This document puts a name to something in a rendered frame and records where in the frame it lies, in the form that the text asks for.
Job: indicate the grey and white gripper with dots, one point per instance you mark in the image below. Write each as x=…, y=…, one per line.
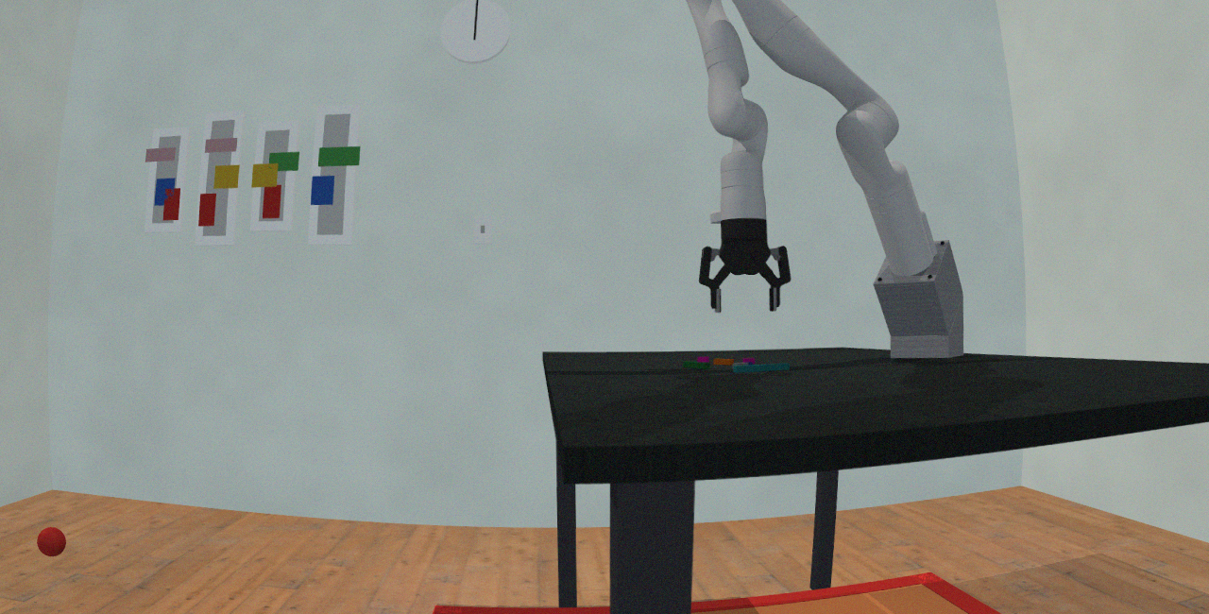
x=744, y=250

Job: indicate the turquoise rod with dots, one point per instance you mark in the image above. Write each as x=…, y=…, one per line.
x=756, y=368

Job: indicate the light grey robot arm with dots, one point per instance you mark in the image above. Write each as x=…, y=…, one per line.
x=863, y=132

